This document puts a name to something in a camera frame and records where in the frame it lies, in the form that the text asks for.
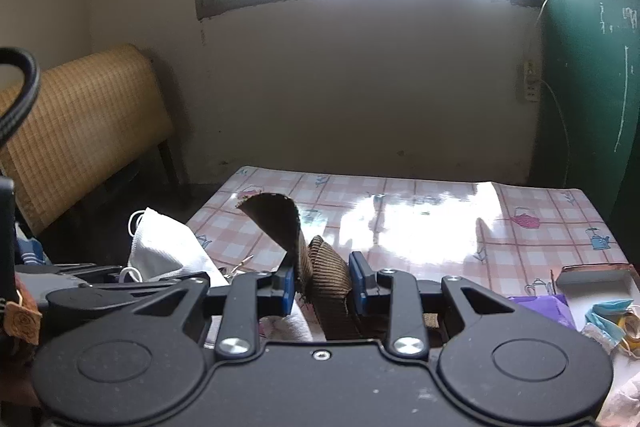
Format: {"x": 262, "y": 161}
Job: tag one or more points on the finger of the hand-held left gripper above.
{"x": 150, "y": 282}

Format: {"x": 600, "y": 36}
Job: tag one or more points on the cardboard box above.
{"x": 590, "y": 277}

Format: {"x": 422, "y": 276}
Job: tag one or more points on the brown leather tag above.
{"x": 20, "y": 319}

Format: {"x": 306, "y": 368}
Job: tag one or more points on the white face mask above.
{"x": 160, "y": 242}

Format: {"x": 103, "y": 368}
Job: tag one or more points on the blue and white cloth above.
{"x": 30, "y": 252}

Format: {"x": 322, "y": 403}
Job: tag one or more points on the woven rattan bench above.
{"x": 85, "y": 117}

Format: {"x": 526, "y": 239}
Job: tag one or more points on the yellow tape roll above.
{"x": 631, "y": 329}

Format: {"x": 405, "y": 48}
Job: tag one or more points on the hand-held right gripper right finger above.
{"x": 357, "y": 287}

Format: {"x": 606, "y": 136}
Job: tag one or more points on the wall power outlet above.
{"x": 531, "y": 82}

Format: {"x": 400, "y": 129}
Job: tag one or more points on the blue surgical mask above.
{"x": 607, "y": 307}

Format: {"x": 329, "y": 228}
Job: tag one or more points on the pink plaid tablecloth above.
{"x": 425, "y": 217}

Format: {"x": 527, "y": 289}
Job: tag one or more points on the purple packet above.
{"x": 550, "y": 309}

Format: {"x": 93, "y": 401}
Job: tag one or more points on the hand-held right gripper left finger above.
{"x": 286, "y": 292}

